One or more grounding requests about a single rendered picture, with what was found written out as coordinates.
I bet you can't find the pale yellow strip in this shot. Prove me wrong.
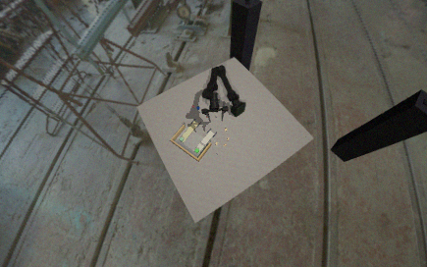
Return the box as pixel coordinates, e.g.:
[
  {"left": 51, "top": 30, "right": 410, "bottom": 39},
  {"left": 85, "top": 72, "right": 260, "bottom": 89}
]
[{"left": 189, "top": 121, "right": 198, "bottom": 131}]

